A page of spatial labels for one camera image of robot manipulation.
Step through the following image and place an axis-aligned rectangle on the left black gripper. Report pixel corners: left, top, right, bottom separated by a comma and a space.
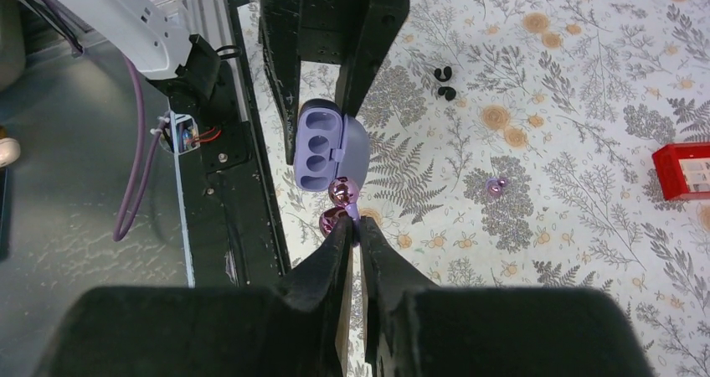
259, 0, 409, 165

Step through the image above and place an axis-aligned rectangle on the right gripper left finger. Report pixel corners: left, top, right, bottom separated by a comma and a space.
35, 217, 354, 376

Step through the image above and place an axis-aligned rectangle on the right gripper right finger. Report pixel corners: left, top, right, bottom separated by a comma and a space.
359, 217, 652, 376

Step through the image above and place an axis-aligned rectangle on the lavender earbud charging case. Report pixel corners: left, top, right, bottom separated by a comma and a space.
293, 98, 371, 192

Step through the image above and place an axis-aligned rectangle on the purple earbud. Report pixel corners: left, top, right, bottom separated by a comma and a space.
485, 178, 509, 199
319, 177, 361, 239

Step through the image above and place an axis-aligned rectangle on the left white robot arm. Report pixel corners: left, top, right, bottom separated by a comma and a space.
57, 0, 410, 163

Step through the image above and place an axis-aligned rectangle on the black earbud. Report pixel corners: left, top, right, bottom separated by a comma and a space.
434, 66, 453, 83
437, 86, 457, 101

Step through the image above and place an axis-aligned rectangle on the floral patterned mat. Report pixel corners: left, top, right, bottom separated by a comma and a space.
238, 0, 710, 377

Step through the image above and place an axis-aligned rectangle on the red open box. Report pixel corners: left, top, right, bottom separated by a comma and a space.
651, 142, 709, 201

